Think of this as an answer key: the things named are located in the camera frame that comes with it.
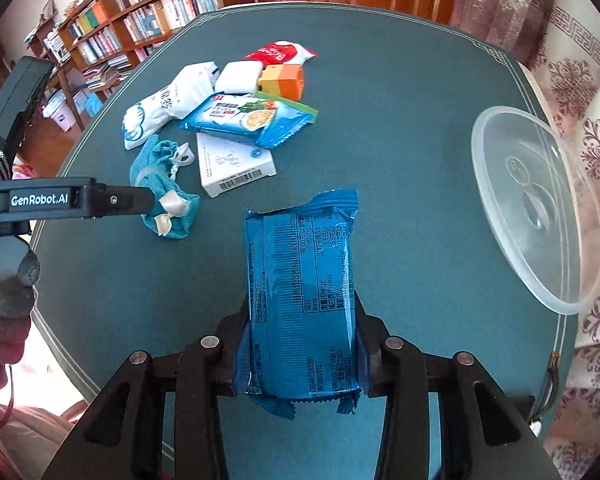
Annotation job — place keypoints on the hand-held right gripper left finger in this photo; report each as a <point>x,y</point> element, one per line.
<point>230,360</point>

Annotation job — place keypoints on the white printed plastic packet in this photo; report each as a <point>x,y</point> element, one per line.
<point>155,105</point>

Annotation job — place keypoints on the pink garment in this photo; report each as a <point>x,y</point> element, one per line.
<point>25,440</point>

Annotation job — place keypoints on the clear plastic bowl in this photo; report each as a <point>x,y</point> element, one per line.
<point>530,200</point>

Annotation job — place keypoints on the dark blue biscuit packet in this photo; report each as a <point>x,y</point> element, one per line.
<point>300,270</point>

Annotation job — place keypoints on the rows of shelved books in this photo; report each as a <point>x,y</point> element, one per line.
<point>150,7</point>

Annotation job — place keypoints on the light blue snack packet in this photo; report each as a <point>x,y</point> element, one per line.
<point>245,117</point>

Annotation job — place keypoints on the white storage box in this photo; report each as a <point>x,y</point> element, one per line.
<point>60,110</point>

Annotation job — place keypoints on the red snack packet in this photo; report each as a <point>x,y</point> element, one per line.
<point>280,52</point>

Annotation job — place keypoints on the teal table cover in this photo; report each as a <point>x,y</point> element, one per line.
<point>405,110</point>

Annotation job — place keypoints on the person's left hand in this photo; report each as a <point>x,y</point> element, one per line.
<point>10,305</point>

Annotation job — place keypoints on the white medicine box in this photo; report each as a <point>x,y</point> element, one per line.
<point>230,165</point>

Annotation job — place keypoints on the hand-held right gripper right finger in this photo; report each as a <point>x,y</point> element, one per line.
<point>375,360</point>

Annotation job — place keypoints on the green packet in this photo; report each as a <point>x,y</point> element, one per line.
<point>305,109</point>

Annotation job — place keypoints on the wooden bookshelf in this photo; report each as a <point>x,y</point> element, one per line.
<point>117,15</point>

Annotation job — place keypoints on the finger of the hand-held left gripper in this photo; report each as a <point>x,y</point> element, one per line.
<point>125,200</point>

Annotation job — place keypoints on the teal cloth pouch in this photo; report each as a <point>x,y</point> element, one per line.
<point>152,160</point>

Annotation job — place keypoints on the patterned purple and white curtain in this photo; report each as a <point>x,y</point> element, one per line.
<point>580,85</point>

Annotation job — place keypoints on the white sponge with dark stripe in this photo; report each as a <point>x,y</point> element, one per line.
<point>235,77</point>

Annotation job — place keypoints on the orange and yellow toy block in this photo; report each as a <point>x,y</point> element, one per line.
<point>287,82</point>

